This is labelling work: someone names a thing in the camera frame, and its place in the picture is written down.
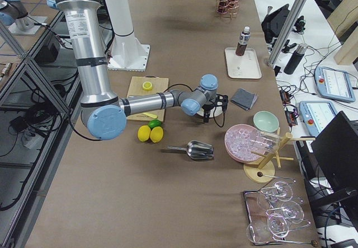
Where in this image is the teach pendant near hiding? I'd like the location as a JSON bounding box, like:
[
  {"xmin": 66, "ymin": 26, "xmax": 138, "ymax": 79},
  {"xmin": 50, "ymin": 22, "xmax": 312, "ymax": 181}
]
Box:
[{"xmin": 299, "ymin": 101, "xmax": 337, "ymax": 137}]

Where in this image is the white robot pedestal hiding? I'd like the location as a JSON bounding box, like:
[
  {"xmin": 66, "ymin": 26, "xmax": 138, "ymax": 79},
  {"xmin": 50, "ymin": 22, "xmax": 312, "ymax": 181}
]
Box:
[{"xmin": 105, "ymin": 0, "xmax": 150, "ymax": 72}]

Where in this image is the wooden cutting board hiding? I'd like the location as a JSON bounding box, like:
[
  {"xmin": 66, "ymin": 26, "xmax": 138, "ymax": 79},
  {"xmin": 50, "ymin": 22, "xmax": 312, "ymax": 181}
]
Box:
[{"xmin": 124, "ymin": 76, "xmax": 169, "ymax": 123}]

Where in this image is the black monitor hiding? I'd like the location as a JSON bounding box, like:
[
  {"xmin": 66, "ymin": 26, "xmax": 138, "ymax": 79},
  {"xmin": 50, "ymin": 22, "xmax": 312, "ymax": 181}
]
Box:
[{"xmin": 312, "ymin": 111, "xmax": 357, "ymax": 190}]

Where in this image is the wooden glass stand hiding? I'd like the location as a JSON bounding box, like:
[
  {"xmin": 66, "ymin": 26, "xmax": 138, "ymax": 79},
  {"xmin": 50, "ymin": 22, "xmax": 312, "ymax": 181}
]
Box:
[{"xmin": 243, "ymin": 133, "xmax": 316, "ymax": 184}]

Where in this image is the aluminium frame post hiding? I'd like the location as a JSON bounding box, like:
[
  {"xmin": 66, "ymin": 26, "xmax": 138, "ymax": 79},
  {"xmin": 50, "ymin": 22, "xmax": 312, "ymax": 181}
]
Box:
[{"xmin": 267, "ymin": 0, "xmax": 306, "ymax": 68}]

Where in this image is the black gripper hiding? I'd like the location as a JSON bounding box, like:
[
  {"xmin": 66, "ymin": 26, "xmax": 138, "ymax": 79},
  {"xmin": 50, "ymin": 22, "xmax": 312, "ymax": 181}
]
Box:
[{"xmin": 201, "ymin": 93, "xmax": 228, "ymax": 123}]

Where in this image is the pink bowl of ice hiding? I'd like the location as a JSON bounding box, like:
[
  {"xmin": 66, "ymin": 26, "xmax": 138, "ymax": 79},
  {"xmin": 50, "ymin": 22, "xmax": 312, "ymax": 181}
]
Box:
[{"xmin": 224, "ymin": 124, "xmax": 263, "ymax": 163}]

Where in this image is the brown drink bottle on tray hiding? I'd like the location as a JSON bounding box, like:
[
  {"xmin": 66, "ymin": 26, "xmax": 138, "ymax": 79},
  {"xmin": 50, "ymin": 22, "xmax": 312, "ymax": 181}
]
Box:
[{"xmin": 235, "ymin": 26, "xmax": 250, "ymax": 56}]

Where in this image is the green lime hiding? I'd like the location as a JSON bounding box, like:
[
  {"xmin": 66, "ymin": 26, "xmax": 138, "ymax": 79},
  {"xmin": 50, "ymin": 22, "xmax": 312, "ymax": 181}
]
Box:
[{"xmin": 148, "ymin": 119, "xmax": 162, "ymax": 129}]

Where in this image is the mint green bowl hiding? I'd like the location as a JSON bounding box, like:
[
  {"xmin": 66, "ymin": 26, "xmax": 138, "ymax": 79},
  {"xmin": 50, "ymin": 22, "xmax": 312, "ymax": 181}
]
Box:
[{"xmin": 253, "ymin": 111, "xmax": 279, "ymax": 132}]

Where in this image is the black thermos bottle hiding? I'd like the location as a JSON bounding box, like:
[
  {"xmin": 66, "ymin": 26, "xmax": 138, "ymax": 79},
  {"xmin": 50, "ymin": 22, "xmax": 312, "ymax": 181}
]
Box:
[{"xmin": 284, "ymin": 43, "xmax": 308, "ymax": 74}]

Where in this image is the black mirror tray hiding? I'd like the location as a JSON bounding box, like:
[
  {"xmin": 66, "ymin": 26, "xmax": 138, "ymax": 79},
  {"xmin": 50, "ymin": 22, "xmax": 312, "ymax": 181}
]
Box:
[{"xmin": 242, "ymin": 190, "xmax": 281, "ymax": 246}]

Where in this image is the yellow lemon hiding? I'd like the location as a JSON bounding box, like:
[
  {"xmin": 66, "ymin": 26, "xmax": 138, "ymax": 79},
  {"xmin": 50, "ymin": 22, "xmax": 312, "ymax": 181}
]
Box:
[
  {"xmin": 150, "ymin": 127, "xmax": 164, "ymax": 143},
  {"xmin": 137, "ymin": 125, "xmax": 152, "ymax": 142}
]

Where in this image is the yellow lemon right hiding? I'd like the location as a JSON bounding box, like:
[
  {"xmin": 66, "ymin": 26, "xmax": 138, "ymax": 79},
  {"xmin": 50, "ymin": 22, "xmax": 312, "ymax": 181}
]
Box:
[{"xmin": 150, "ymin": 127, "xmax": 164, "ymax": 143}]

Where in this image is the tumbler glass on stand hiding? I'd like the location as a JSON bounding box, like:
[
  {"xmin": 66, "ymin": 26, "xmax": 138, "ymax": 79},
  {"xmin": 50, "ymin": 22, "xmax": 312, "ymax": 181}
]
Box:
[{"xmin": 252, "ymin": 130, "xmax": 281, "ymax": 153}]

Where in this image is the yellow lemon left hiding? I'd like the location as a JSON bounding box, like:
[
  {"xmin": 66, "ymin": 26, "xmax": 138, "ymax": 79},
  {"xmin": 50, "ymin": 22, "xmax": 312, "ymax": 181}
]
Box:
[{"xmin": 137, "ymin": 125, "xmax": 152, "ymax": 142}]

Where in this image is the black equipment case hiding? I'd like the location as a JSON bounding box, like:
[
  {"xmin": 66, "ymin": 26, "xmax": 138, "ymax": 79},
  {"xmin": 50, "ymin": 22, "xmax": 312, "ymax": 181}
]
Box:
[{"xmin": 261, "ymin": 4, "xmax": 290, "ymax": 44}]

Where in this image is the teach pendant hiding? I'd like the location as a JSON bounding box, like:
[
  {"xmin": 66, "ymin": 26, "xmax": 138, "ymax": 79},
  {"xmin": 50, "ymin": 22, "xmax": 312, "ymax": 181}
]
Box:
[
  {"xmin": 299, "ymin": 101, "xmax": 337, "ymax": 137},
  {"xmin": 314, "ymin": 67, "xmax": 356, "ymax": 102}
]

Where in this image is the teach pendant far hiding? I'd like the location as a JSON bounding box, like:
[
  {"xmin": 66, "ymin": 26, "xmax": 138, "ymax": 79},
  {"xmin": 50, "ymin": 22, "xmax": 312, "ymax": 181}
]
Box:
[{"xmin": 314, "ymin": 67, "xmax": 356, "ymax": 102}]

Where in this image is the white round plate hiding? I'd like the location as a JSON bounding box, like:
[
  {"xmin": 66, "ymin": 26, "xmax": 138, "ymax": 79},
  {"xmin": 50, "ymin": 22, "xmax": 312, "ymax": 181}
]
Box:
[{"xmin": 197, "ymin": 106, "xmax": 223, "ymax": 118}]

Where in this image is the folded grey cloth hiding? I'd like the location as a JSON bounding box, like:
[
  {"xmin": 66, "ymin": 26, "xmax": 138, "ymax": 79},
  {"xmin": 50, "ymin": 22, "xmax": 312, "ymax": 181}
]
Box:
[{"xmin": 230, "ymin": 88, "xmax": 258, "ymax": 110}]

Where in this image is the wine glass lower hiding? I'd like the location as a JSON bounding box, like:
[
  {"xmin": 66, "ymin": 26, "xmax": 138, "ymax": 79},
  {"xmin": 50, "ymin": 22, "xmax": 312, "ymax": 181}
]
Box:
[{"xmin": 246, "ymin": 214, "xmax": 289, "ymax": 245}]

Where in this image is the wine glass upper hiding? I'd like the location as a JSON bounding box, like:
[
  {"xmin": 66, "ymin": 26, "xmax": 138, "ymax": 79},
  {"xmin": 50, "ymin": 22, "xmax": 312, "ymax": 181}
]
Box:
[{"xmin": 259, "ymin": 181, "xmax": 293, "ymax": 203}]

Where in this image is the half lemon slice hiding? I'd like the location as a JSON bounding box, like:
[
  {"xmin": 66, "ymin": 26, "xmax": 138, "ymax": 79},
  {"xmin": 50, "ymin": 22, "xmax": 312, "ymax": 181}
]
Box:
[{"xmin": 142, "ymin": 81, "xmax": 153, "ymax": 91}]

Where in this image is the metal ice scoop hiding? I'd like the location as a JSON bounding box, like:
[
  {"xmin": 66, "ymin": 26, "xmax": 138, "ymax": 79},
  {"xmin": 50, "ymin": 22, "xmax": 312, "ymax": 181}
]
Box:
[{"xmin": 167, "ymin": 141, "xmax": 214, "ymax": 161}]

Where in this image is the copper wire bottle rack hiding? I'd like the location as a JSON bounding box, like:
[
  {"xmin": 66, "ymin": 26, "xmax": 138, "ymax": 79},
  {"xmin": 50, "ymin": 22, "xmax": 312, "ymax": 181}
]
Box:
[{"xmin": 215, "ymin": 0, "xmax": 239, "ymax": 19}]

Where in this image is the wine glass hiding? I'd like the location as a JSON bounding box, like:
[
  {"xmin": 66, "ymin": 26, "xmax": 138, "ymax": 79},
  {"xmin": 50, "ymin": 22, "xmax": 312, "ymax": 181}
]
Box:
[
  {"xmin": 246, "ymin": 214, "xmax": 289, "ymax": 245},
  {"xmin": 266, "ymin": 201, "xmax": 304, "ymax": 224},
  {"xmin": 259, "ymin": 181, "xmax": 293, "ymax": 203}
]

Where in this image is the cream rectangular tray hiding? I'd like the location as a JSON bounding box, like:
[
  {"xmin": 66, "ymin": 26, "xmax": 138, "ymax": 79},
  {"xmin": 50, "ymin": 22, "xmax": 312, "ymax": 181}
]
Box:
[{"xmin": 224, "ymin": 47, "xmax": 262, "ymax": 79}]

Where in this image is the wine glass middle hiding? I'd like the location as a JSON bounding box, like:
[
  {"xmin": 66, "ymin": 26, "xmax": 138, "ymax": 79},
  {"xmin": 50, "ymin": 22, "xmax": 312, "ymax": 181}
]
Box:
[{"xmin": 266, "ymin": 201, "xmax": 304, "ymax": 224}]

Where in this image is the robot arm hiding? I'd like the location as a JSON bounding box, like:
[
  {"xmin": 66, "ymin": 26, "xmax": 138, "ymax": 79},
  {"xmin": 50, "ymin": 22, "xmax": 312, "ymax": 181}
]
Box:
[
  {"xmin": 1, "ymin": 0, "xmax": 28, "ymax": 26},
  {"xmin": 47, "ymin": 0, "xmax": 228, "ymax": 141}
]

